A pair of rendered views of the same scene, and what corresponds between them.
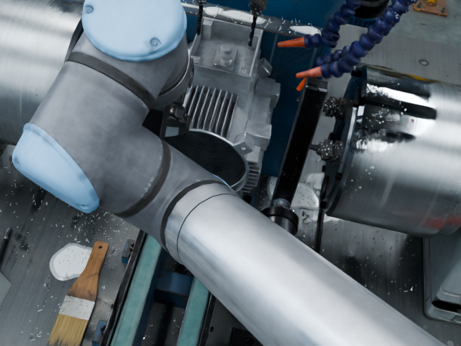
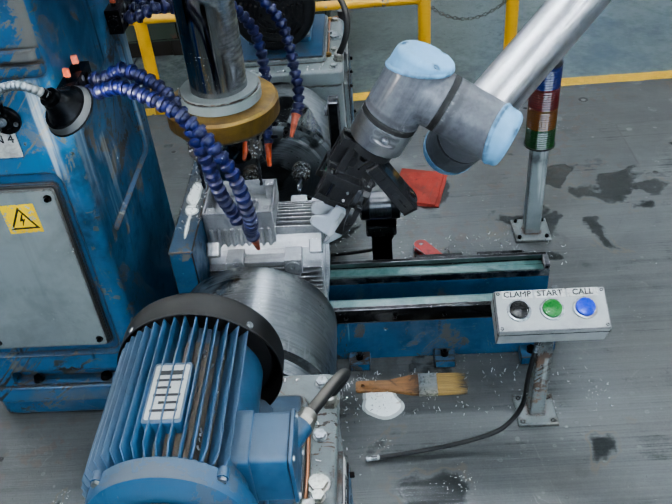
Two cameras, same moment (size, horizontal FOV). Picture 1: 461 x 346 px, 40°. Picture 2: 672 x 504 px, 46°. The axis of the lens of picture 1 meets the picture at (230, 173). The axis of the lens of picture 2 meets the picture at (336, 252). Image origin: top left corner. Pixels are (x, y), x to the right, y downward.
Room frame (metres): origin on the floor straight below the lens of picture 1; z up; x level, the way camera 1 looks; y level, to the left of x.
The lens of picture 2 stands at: (0.58, 1.17, 1.91)
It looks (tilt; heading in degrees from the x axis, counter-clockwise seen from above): 39 degrees down; 272
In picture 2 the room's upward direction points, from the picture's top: 6 degrees counter-clockwise
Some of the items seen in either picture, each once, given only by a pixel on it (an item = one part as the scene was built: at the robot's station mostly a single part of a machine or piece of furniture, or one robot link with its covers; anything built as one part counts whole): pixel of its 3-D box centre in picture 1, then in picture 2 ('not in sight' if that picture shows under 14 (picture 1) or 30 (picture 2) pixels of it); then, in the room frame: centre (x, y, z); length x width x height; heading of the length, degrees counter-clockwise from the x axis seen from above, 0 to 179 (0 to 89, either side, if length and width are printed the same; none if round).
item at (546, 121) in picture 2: not in sight; (542, 114); (0.19, -0.24, 1.10); 0.06 x 0.06 x 0.04
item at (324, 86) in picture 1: (296, 152); (338, 159); (0.61, -0.08, 1.12); 0.04 x 0.03 x 0.26; 178
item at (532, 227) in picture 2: not in sight; (538, 152); (0.19, -0.24, 1.01); 0.08 x 0.08 x 0.42; 88
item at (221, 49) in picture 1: (223, 63); (243, 212); (0.78, 0.05, 1.11); 0.12 x 0.11 x 0.07; 178
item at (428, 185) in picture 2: not in sight; (419, 186); (0.43, -0.44, 0.80); 0.15 x 0.12 x 0.01; 74
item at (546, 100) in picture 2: not in sight; (544, 94); (0.19, -0.24, 1.14); 0.06 x 0.06 x 0.04
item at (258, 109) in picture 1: (211, 122); (272, 253); (0.74, 0.05, 1.01); 0.20 x 0.19 x 0.19; 178
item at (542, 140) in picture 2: not in sight; (540, 134); (0.19, -0.24, 1.05); 0.06 x 0.06 x 0.04
